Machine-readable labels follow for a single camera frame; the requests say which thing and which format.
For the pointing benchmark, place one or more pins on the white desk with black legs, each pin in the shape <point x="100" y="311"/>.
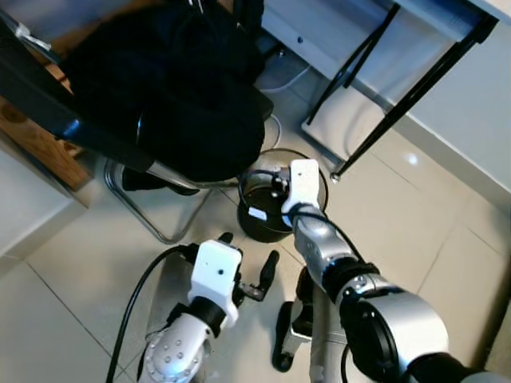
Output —
<point x="335" y="32"/>

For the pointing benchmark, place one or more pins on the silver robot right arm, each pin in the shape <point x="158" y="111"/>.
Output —
<point x="391" y="319"/>

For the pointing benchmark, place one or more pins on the black mesh trash bin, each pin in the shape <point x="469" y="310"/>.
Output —
<point x="255" y="227"/>

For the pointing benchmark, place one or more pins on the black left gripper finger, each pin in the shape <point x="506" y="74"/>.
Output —
<point x="226" y="238"/>
<point x="270" y="275"/>

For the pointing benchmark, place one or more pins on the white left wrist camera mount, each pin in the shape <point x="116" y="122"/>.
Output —
<point x="214" y="275"/>

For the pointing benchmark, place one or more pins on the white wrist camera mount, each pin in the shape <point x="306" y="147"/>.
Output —
<point x="214" y="275"/>
<point x="303" y="187"/>

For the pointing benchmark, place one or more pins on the grey robot right leg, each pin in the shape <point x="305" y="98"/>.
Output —
<point x="291" y="335"/>

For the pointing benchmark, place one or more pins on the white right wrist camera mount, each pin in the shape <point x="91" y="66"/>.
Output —
<point x="303" y="187"/>

